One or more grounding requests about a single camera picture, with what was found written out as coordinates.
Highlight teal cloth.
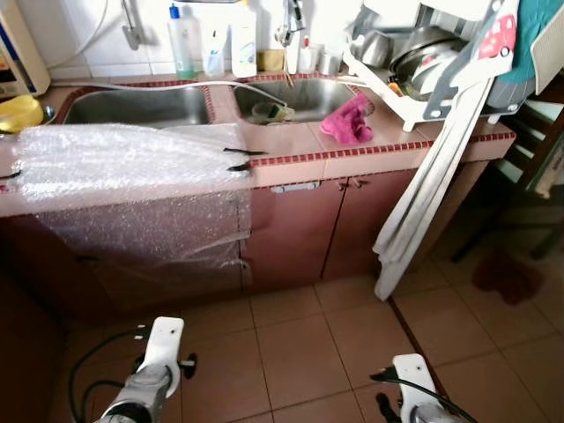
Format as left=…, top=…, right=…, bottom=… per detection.
left=498, top=0, right=564, bottom=85

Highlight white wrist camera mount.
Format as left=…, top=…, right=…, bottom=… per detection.
left=137, top=316, right=187, bottom=397
left=391, top=353, right=442, bottom=423

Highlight clear bubble wrap sheet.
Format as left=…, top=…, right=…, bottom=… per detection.
left=7, top=122, right=256, bottom=311

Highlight white detergent bottle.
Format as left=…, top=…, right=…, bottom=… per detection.
left=229, top=0, right=259, bottom=78

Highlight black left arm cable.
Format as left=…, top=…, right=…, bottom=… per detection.
left=68, top=326, right=147, bottom=423

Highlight white dish rack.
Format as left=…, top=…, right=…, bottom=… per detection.
left=342, top=0, right=530, bottom=133

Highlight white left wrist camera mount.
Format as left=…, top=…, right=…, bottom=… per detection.
left=137, top=316, right=187, bottom=397

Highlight clear bottle blue cap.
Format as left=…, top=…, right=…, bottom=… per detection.
left=167, top=4, right=198, bottom=80

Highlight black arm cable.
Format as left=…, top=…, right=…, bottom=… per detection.
left=369, top=367, right=479, bottom=423
left=68, top=326, right=147, bottom=423

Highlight yellow sponge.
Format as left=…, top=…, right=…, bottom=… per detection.
left=257, top=48, right=286, bottom=73

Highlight grey wall tap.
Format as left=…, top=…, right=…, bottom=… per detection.
left=122, top=0, right=147, bottom=51

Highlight pink cloth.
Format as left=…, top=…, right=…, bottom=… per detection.
left=319, top=93, right=376, bottom=147

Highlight clear plastic cup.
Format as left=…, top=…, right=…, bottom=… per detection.
left=201, top=29, right=226, bottom=77

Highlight chrome faucet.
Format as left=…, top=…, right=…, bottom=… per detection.
left=273, top=0, right=307, bottom=49

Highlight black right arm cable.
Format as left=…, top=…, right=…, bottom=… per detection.
left=369, top=367, right=479, bottom=423

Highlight steel sink basin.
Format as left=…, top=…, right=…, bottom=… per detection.
left=231, top=78, right=364, bottom=124
left=60, top=84, right=214, bottom=130

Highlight long white folded boards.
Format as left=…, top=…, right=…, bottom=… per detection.
left=373, top=75, right=496, bottom=302

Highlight dark wooden shelf unit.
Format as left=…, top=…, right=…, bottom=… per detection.
left=454, top=84, right=564, bottom=263

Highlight yellow plastic bowl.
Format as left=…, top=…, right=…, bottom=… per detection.
left=0, top=95, right=45, bottom=135

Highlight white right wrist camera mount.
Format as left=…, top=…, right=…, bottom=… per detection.
left=391, top=353, right=442, bottom=423

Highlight grey board red car print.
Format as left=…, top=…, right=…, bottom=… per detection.
left=425, top=0, right=521, bottom=122

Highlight brown cabinet door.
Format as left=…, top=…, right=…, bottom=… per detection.
left=240, top=179, right=349, bottom=293
left=322, top=167, right=422, bottom=281

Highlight dark red floor rag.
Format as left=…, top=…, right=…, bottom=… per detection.
left=470, top=249, right=545, bottom=307

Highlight beige wooden board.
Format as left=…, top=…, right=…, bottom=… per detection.
left=531, top=7, right=564, bottom=98

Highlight steel pot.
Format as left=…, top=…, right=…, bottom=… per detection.
left=388, top=26, right=468, bottom=98

